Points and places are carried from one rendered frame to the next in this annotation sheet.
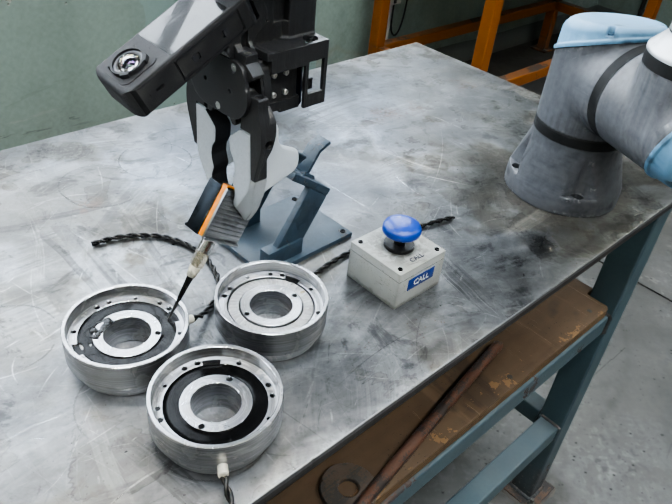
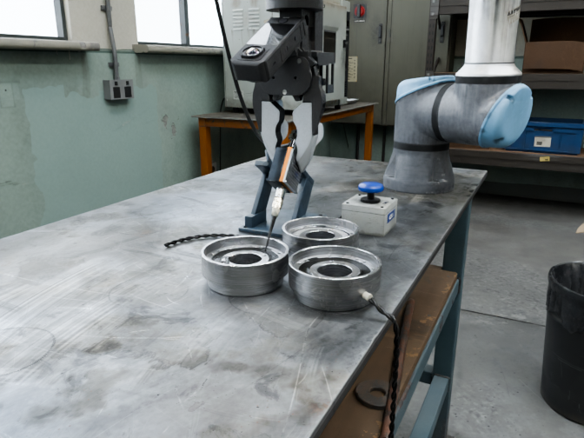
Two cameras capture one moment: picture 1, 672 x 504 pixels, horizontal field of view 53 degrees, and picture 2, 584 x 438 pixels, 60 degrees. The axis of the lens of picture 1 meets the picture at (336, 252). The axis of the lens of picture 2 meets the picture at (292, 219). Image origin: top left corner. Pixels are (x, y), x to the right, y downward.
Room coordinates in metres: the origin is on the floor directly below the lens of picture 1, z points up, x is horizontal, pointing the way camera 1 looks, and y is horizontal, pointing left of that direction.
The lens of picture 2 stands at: (-0.15, 0.28, 1.05)
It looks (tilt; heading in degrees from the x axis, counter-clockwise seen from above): 17 degrees down; 344
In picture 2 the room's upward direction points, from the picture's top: straight up
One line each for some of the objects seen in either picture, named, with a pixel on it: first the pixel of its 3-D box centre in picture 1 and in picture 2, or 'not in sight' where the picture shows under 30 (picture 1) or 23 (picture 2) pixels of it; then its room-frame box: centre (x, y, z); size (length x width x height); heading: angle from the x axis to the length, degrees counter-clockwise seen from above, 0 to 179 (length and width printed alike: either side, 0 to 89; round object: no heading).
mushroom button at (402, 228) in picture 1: (399, 241); (370, 197); (0.56, -0.06, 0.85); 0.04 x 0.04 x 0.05
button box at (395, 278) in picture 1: (399, 259); (371, 212); (0.57, -0.07, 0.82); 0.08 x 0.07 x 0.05; 137
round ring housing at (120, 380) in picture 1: (128, 339); (245, 265); (0.41, 0.17, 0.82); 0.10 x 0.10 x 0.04
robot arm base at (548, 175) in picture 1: (570, 154); (419, 163); (0.81, -0.29, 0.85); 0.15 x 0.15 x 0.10
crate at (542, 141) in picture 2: not in sight; (544, 135); (2.94, -2.58, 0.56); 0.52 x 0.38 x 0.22; 44
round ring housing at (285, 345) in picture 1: (270, 311); (320, 241); (0.47, 0.05, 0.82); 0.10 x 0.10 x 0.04
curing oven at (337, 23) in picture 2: not in sight; (293, 56); (2.95, -0.64, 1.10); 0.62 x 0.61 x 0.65; 137
